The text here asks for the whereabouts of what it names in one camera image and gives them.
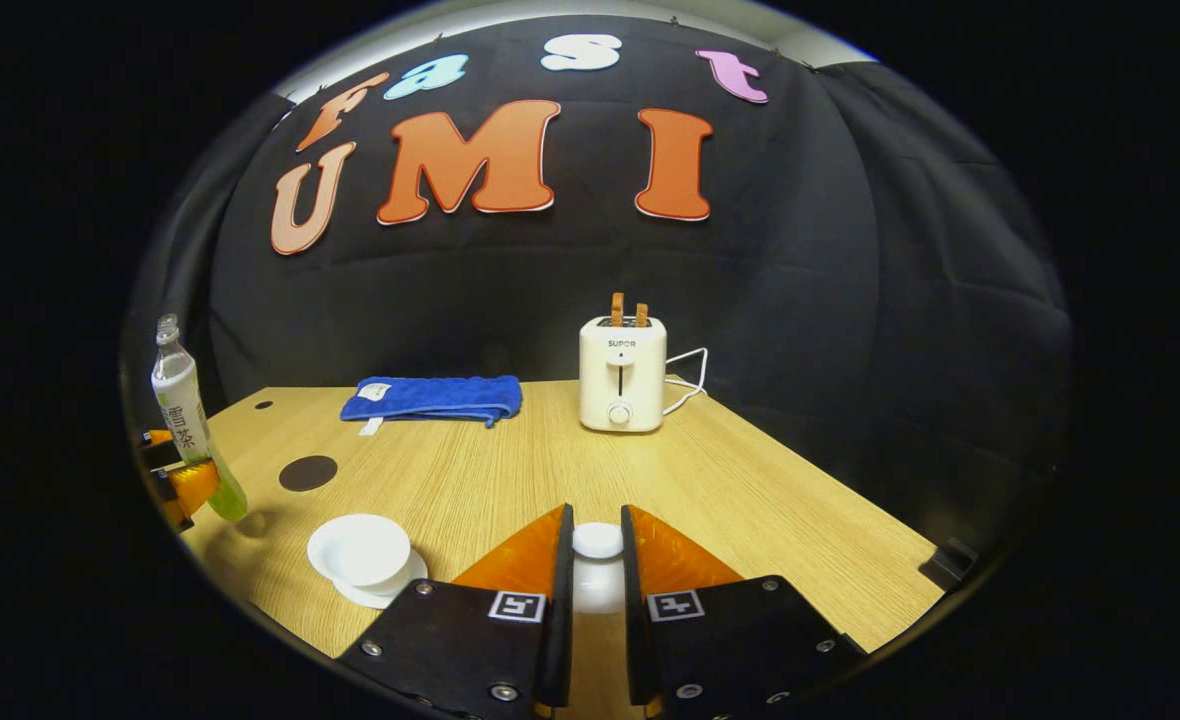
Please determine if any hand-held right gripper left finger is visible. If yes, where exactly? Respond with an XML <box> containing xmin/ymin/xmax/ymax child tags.
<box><xmin>338</xmin><ymin>503</ymin><xmax>576</xmax><ymax>720</ymax></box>

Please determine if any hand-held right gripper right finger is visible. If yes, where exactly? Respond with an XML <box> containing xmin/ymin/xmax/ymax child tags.
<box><xmin>620</xmin><ymin>504</ymin><xmax>866</xmax><ymax>720</ymax></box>

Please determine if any clear water bottle green label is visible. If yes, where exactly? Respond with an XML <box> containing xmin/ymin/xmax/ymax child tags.
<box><xmin>151</xmin><ymin>314</ymin><xmax>249</xmax><ymax>523</ymax></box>

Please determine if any dark round coaster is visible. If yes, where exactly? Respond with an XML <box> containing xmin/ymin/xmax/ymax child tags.
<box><xmin>279</xmin><ymin>455</ymin><xmax>339</xmax><ymax>493</ymax></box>

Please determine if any white teacup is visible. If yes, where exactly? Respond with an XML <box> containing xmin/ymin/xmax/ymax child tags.
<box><xmin>307</xmin><ymin>514</ymin><xmax>413</xmax><ymax>592</ymax></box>

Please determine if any cream toaster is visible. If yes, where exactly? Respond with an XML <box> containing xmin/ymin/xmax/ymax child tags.
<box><xmin>579</xmin><ymin>316</ymin><xmax>668</xmax><ymax>434</ymax></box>

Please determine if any blue folded towel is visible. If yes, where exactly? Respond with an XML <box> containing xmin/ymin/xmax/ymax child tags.
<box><xmin>340</xmin><ymin>375</ymin><xmax>524</xmax><ymax>437</ymax></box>

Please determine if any small black table-edge object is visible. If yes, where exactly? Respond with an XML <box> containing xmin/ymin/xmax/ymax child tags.
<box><xmin>918</xmin><ymin>537</ymin><xmax>980</xmax><ymax>592</ymax></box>

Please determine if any black backdrop cloth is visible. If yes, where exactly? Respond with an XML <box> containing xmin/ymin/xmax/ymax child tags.
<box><xmin>122</xmin><ymin>14</ymin><xmax>1073</xmax><ymax>566</ymax></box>

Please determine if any white toaster cable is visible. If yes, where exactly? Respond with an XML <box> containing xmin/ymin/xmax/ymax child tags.
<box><xmin>663</xmin><ymin>347</ymin><xmax>710</xmax><ymax>417</ymax></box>

